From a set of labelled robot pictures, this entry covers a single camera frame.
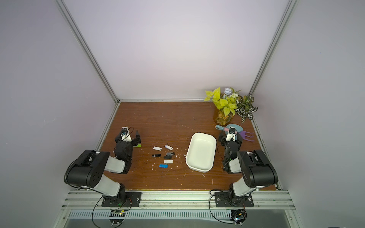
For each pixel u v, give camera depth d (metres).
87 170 0.46
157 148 0.93
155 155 0.88
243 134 0.98
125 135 0.76
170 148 0.92
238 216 0.70
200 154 0.89
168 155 0.90
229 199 0.66
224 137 0.82
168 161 0.87
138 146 0.87
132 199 0.74
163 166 0.86
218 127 1.01
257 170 0.45
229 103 0.85
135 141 0.83
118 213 0.72
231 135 0.76
